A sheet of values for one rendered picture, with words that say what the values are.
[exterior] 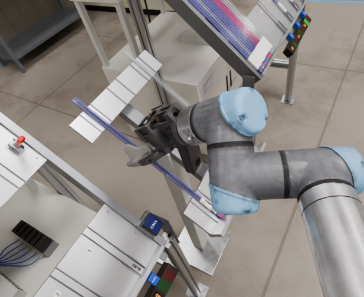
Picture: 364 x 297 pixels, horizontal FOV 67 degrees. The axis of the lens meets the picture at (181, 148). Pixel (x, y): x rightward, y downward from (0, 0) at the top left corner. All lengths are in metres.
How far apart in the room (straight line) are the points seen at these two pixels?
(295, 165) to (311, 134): 1.57
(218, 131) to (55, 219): 0.84
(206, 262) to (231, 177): 1.14
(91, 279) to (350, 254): 0.59
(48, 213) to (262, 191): 0.90
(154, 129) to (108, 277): 0.41
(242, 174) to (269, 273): 1.13
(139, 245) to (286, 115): 1.56
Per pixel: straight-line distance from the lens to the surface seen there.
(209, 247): 1.55
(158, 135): 0.56
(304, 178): 0.42
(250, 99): 0.42
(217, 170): 0.43
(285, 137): 1.96
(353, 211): 0.39
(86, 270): 0.77
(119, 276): 0.79
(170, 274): 0.86
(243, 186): 0.42
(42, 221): 1.17
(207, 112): 0.44
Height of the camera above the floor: 1.46
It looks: 48 degrees down
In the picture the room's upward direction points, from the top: 17 degrees counter-clockwise
